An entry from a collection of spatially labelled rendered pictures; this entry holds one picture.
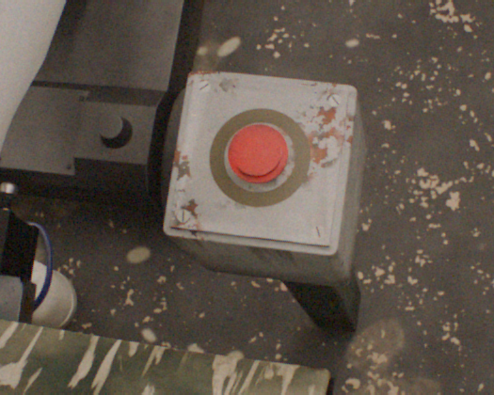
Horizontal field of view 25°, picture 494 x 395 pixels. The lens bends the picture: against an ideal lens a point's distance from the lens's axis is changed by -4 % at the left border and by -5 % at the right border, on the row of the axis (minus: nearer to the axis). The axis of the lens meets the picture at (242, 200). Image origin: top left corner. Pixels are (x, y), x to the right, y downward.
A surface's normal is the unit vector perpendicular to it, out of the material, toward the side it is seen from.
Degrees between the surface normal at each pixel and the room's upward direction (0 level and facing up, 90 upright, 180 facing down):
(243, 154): 0
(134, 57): 0
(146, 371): 52
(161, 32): 0
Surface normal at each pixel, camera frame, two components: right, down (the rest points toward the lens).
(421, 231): -0.14, -0.20
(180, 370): 0.03, -0.89
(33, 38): 0.84, 0.47
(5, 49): 0.67, 0.51
